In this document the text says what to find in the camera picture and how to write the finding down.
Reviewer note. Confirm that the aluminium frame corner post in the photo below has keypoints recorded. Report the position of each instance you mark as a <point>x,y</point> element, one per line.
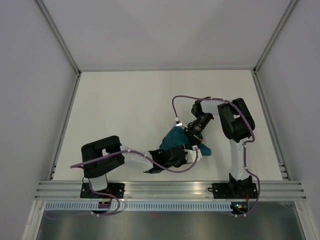
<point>275,34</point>

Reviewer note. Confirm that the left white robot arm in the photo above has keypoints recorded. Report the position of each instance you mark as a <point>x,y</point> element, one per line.
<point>105,155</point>

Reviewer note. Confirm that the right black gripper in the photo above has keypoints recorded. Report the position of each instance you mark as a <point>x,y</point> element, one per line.
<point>194,138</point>

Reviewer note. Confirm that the left aluminium frame post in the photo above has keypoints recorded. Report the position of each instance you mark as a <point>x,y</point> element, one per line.
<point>57,35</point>

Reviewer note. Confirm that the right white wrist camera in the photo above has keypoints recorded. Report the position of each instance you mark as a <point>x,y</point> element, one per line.
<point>178,122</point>

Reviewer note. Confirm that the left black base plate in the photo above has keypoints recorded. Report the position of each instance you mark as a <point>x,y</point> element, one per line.
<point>115,189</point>

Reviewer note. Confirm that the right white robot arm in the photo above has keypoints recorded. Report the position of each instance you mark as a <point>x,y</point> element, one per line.
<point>237,125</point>

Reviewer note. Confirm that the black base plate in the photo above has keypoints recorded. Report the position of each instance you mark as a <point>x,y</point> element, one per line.
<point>229,192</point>
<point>115,189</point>

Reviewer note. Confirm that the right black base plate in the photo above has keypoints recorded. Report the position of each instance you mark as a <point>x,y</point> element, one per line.
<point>229,192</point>

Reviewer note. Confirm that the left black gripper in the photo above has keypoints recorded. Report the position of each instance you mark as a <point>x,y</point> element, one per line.
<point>184,161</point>

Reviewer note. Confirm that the teal satin napkin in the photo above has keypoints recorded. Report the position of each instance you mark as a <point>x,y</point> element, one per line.
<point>176,137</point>

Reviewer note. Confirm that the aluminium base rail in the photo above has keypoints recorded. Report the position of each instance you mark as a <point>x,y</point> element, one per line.
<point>172,190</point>

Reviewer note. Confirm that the white slotted cable duct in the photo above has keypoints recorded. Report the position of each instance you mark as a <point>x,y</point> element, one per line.
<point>223,206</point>

